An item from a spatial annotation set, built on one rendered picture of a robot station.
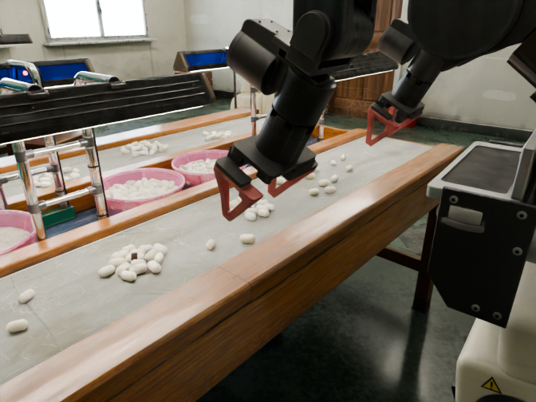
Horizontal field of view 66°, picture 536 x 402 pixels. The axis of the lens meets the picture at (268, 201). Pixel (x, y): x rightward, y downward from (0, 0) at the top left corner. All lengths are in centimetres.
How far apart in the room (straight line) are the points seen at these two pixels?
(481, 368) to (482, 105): 482
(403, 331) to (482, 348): 127
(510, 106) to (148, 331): 494
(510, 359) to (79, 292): 73
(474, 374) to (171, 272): 58
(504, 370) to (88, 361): 57
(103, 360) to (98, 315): 15
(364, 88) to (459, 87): 114
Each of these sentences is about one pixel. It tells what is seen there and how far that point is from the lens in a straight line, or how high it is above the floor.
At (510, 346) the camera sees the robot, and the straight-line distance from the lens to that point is 63.
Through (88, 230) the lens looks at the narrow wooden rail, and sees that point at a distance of 108.
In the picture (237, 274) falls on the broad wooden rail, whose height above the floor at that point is 76.
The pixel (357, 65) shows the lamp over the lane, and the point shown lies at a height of 108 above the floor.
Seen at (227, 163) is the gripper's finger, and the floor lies 107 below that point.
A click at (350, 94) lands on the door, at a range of 582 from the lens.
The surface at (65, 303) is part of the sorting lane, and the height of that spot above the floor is 74.
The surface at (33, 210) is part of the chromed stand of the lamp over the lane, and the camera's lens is 105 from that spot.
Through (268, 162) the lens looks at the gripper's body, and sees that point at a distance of 49.
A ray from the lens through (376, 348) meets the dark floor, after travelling 183.
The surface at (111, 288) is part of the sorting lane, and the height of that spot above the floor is 74.
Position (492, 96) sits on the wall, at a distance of 535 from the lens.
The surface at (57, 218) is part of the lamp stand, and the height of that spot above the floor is 69.
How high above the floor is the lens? 123
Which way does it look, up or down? 24 degrees down
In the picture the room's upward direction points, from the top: straight up
